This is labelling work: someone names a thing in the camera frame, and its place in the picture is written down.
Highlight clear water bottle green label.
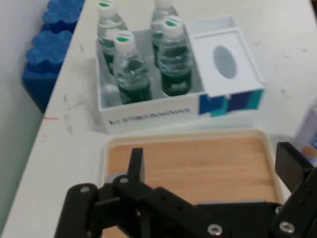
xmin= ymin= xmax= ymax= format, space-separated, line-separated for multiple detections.
xmin=150 ymin=0 xmax=179 ymax=68
xmin=157 ymin=17 xmax=194 ymax=97
xmin=96 ymin=0 xmax=129 ymax=76
xmin=112 ymin=31 xmax=153 ymax=105

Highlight white cardboard box blue print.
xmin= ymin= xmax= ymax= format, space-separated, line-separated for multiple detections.
xmin=95 ymin=15 xmax=266 ymax=135

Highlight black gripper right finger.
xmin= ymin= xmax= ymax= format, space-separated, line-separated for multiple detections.
xmin=268 ymin=141 xmax=317 ymax=238

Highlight blue and white drink can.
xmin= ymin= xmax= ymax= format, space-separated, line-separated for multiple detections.
xmin=294 ymin=99 xmax=317 ymax=163

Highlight wooden tray with cream rim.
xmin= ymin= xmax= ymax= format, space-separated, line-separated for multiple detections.
xmin=99 ymin=128 xmax=285 ymax=238

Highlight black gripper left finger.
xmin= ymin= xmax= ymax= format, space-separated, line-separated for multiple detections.
xmin=53 ymin=148 xmax=232 ymax=238

